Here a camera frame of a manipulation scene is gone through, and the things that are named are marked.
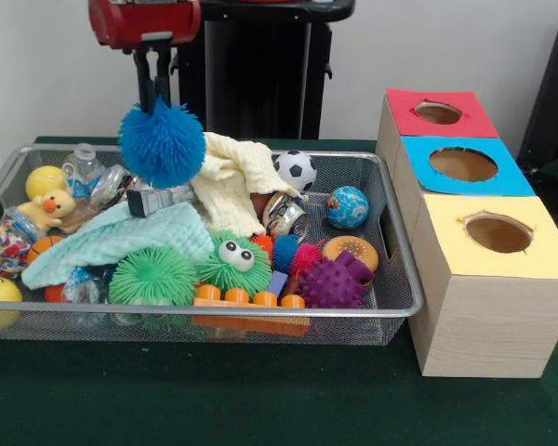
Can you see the blue globe ball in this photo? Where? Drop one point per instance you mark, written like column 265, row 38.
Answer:
column 348, row 208

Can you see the dark green tablecloth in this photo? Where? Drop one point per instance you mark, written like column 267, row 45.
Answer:
column 260, row 395

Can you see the green puffer ball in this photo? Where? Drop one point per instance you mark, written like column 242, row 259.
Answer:
column 153, row 276

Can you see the orange building block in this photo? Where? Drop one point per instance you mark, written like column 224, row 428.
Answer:
column 235, row 296

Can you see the grey plastic toy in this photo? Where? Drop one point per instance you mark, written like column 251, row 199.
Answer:
column 153, row 200

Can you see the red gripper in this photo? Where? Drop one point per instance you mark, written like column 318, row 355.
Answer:
column 144, row 18

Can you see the black and white soccer ball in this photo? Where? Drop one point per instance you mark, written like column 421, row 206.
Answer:
column 295, row 170

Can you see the blue puffer ball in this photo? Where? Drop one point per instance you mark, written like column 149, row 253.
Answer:
column 163, row 144

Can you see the mint green muslin cloth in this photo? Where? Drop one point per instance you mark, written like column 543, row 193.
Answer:
column 135, row 237

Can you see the green fuzzy ball with eyes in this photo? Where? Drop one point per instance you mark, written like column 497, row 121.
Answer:
column 223, row 279

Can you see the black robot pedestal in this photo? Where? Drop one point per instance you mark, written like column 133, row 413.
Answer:
column 260, row 69

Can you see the cream muslin cloth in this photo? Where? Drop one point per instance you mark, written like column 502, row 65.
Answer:
column 228, row 181

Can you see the purple spiky ball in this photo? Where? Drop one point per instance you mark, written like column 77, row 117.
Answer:
column 328, row 283

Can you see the silver mesh bin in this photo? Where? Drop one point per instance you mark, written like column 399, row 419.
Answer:
column 260, row 312

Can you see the wooden box with three holes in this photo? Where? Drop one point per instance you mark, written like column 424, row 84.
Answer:
column 493, row 325

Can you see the yellow duck plush toy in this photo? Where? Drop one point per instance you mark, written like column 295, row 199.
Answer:
column 51, row 206

